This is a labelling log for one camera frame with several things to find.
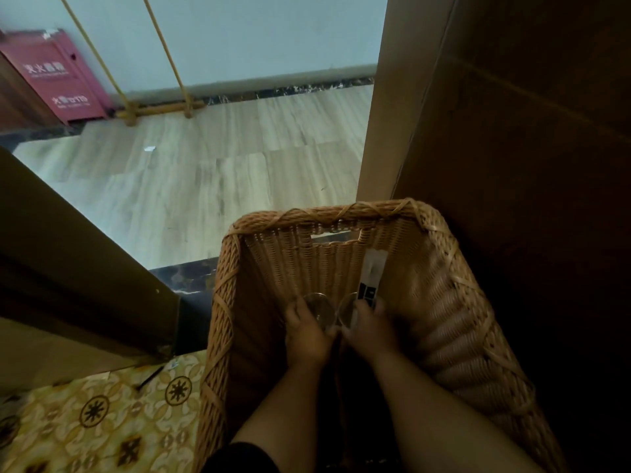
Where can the person's right hand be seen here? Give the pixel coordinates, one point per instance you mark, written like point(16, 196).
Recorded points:
point(370, 334)

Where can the person's left hand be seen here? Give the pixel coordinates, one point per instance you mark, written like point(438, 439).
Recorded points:
point(306, 338)

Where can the person's left fingers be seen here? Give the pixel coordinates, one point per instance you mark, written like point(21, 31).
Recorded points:
point(294, 310)

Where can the person's right fingers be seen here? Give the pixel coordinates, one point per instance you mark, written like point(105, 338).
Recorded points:
point(367, 310)

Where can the clear drinking glass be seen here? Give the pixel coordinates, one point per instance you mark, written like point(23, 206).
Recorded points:
point(347, 310)
point(319, 306)

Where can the person's left forearm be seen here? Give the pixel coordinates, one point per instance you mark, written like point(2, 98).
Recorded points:
point(283, 413)

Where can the person's right forearm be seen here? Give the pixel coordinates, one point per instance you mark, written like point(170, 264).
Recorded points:
point(438, 418)

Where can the white and black sachet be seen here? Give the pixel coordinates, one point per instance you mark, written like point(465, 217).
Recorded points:
point(368, 280)

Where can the woven wicker basket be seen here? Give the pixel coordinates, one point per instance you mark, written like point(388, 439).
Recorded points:
point(443, 310)

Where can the black sleeve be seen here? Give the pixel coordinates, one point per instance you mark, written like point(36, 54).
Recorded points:
point(241, 460)

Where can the dark wooden cabinet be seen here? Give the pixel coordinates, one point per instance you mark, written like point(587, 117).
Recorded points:
point(517, 192)

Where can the yellow patterned carpet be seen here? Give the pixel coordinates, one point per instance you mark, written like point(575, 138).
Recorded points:
point(98, 418)

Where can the brown wooden door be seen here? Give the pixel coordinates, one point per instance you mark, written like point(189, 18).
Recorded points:
point(74, 270)

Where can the red fire extinguisher cabinet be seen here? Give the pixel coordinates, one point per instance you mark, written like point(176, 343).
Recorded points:
point(56, 76)

